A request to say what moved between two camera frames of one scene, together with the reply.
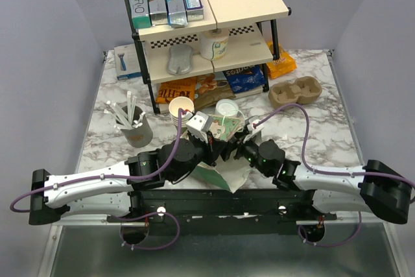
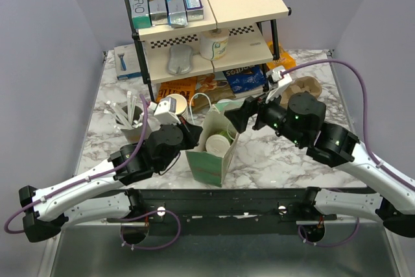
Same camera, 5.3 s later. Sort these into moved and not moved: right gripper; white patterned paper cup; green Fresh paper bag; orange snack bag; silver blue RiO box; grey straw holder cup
Moved: green Fresh paper bag; right gripper
Not moved: grey straw holder cup; white patterned paper cup; orange snack bag; silver blue RiO box
